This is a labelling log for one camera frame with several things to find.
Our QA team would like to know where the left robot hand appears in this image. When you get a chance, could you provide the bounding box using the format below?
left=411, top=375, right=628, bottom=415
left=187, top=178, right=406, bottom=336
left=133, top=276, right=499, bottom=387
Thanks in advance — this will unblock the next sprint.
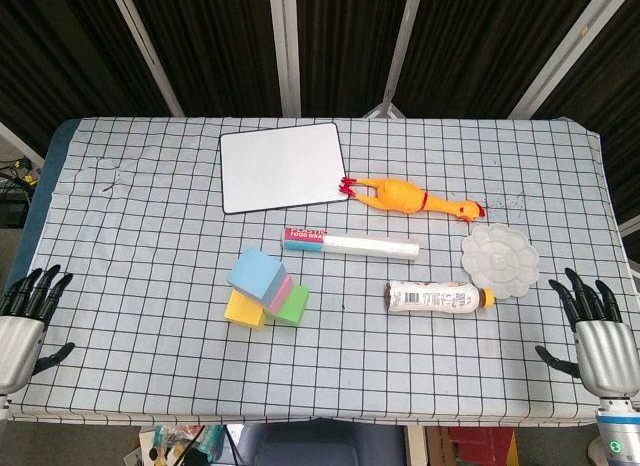
left=0, top=264, right=76, bottom=395

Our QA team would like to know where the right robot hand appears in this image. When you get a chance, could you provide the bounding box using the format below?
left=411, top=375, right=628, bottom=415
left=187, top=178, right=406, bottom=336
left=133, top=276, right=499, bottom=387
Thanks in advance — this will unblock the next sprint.
left=534, top=267, right=640, bottom=400

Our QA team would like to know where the yellow foam block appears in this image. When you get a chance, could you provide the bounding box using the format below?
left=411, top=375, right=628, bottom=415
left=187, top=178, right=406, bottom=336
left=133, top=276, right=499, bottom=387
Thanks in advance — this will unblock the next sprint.
left=223, top=289, right=267, bottom=331

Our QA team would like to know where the blue foam block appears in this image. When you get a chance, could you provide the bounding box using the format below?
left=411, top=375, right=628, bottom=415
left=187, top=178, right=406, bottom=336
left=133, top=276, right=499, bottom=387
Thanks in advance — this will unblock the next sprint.
left=227, top=246, right=288, bottom=310

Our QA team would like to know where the white flower paint palette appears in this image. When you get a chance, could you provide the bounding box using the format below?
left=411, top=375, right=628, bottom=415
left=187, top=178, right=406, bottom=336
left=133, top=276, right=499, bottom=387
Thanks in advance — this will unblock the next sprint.
left=460, top=223, right=541, bottom=301

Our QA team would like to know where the red box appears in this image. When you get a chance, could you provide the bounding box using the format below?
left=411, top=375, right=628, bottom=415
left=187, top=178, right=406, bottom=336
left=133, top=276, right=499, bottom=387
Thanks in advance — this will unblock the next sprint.
left=446, top=425, right=519, bottom=466

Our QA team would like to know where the checked blue tablecloth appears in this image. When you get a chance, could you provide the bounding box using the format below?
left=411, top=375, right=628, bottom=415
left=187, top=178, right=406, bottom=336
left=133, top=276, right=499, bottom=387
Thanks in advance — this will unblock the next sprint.
left=0, top=116, right=640, bottom=428

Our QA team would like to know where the white bottle yellow cap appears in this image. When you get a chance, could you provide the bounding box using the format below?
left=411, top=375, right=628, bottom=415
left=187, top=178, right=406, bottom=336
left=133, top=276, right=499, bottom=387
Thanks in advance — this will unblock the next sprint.
left=384, top=279, right=496, bottom=317

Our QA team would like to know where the blue table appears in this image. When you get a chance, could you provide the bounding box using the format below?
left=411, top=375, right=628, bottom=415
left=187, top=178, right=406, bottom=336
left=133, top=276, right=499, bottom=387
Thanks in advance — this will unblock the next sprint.
left=0, top=118, right=77, bottom=337

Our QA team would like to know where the pile of colourful packages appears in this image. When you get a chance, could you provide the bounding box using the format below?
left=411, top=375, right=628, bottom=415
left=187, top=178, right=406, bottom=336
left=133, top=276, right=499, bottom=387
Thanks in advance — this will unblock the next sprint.
left=135, top=423, right=246, bottom=466

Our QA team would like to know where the white table leg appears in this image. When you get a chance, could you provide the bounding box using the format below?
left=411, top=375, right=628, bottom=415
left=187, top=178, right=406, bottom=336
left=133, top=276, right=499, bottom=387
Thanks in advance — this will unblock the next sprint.
left=403, top=425, right=427, bottom=466

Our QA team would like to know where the yellow rubber chicken toy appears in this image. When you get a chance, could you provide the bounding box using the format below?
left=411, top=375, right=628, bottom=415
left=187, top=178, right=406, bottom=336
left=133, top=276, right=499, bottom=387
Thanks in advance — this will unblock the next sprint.
left=339, top=176, right=487, bottom=223

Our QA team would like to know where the white food wrap box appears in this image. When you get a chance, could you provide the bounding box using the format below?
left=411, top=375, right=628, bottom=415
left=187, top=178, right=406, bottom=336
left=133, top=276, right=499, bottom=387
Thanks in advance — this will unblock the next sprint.
left=281, top=227, right=421, bottom=263

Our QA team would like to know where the pink foam block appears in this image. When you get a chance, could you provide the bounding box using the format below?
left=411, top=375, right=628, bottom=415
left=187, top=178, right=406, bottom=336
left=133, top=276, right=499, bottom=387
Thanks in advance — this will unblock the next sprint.
left=268, top=272, right=300, bottom=317

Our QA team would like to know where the green foam block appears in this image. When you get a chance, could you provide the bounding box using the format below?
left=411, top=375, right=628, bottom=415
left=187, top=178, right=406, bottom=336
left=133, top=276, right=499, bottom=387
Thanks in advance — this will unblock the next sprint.
left=273, top=283, right=311, bottom=328

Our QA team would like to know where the dark blue chair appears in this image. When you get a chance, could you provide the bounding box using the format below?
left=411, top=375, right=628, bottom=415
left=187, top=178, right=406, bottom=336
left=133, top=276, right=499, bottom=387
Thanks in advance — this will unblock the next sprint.
left=238, top=419, right=407, bottom=466

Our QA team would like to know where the white board black rim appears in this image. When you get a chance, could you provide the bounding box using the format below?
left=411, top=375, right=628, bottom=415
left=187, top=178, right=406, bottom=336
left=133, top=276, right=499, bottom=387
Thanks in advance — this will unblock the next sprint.
left=219, top=121, right=350, bottom=216

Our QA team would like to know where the black backdrop curtain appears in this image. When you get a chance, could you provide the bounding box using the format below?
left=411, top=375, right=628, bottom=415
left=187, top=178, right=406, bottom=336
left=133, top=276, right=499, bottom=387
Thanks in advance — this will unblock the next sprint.
left=0, top=0, right=640, bottom=232

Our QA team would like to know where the white frame pole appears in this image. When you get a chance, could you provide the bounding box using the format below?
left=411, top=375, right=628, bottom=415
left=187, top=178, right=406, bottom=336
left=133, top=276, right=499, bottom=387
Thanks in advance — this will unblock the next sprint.
left=108, top=0, right=184, bottom=118
left=363, top=0, right=427, bottom=119
left=268, top=0, right=302, bottom=118
left=508, top=0, right=617, bottom=119

